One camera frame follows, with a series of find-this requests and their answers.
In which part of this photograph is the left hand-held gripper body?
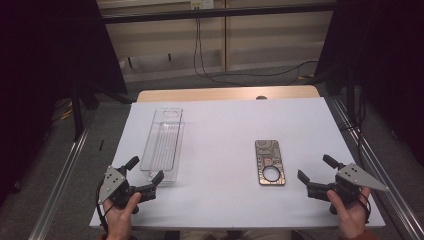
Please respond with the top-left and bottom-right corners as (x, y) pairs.
(97, 165), (158, 212)

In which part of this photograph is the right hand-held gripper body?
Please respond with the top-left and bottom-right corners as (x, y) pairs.
(306, 162), (390, 205)

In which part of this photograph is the clear plastic packaging tray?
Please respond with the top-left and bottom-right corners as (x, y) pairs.
(139, 107), (185, 184)

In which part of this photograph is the patterned phone case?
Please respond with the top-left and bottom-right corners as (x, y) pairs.
(254, 139), (287, 186)

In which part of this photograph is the person's left hand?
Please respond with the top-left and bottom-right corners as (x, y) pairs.
(102, 192), (143, 239)

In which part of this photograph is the person's right hand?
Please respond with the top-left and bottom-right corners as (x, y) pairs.
(326, 186), (372, 240)

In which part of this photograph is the black metal stand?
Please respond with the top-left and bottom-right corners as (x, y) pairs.
(70, 79), (101, 143)

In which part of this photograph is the white table mat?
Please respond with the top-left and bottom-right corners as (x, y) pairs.
(89, 97), (387, 231)

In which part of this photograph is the black curtain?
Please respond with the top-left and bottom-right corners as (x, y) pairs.
(314, 0), (424, 168)
(0, 0), (129, 208)

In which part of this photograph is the black horizontal bar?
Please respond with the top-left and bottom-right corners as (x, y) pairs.
(101, 2), (336, 25)

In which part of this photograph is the white power outlet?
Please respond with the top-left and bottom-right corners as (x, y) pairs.
(190, 0), (215, 10)

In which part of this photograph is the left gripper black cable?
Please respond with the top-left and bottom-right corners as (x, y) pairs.
(95, 179), (113, 233)

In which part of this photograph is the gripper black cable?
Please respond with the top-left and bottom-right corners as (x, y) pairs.
(359, 191), (372, 223)
(95, 179), (113, 233)

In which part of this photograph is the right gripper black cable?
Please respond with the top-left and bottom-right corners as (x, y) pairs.
(359, 191), (372, 223)

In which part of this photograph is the black floor cable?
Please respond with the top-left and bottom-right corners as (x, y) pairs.
(339, 96), (368, 161)

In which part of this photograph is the aluminium floor rail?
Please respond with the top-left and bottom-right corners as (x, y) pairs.
(28, 128), (91, 240)
(328, 96), (424, 240)

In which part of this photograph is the yellow cable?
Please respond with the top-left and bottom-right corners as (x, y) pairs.
(51, 99), (75, 122)

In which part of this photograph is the black wall cable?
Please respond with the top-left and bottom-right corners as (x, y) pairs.
(192, 18), (244, 87)
(198, 18), (319, 78)

